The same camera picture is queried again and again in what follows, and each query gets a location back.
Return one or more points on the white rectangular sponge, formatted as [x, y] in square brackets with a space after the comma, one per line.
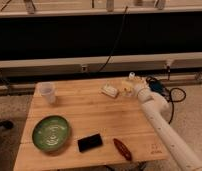
[109, 90]

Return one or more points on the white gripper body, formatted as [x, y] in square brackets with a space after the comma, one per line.
[140, 88]

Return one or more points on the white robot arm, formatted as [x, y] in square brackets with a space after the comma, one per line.
[153, 105]

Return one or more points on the green round bowl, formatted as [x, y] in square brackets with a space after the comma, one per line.
[51, 133]

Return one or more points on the blue clamp device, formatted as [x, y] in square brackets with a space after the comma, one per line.
[155, 85]

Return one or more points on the clear plastic cup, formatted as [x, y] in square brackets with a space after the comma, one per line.
[47, 91]

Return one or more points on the black rectangular block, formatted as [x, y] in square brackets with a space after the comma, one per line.
[89, 142]

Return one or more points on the dark red oblong object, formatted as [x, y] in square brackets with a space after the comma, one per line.
[122, 149]

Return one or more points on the clear plastic bottle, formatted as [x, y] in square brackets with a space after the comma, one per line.
[128, 84]

